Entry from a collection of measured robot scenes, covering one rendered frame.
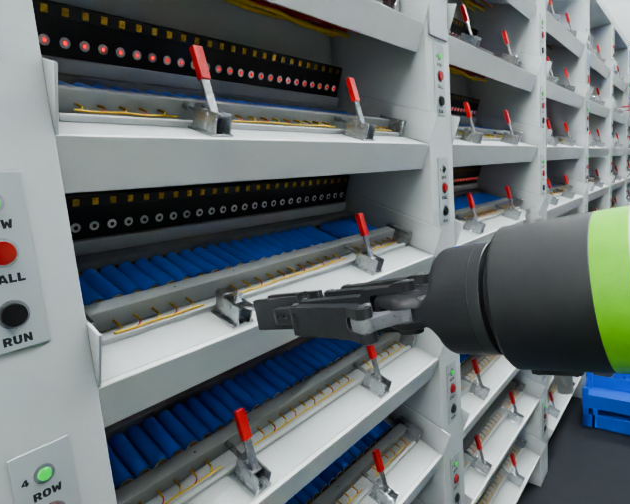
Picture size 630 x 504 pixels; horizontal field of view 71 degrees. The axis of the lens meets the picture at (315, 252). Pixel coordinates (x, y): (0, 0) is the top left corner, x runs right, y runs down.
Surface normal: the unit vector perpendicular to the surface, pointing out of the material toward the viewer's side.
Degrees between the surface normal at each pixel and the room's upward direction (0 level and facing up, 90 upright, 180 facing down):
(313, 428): 20
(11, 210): 90
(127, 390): 111
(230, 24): 90
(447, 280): 59
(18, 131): 90
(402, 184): 90
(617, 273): 69
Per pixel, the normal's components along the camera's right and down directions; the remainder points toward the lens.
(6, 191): 0.76, 0.04
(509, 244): -0.53, -0.72
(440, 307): -0.66, 0.07
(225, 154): 0.74, 0.38
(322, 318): -0.77, 0.19
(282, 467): 0.18, -0.91
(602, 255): -0.66, -0.39
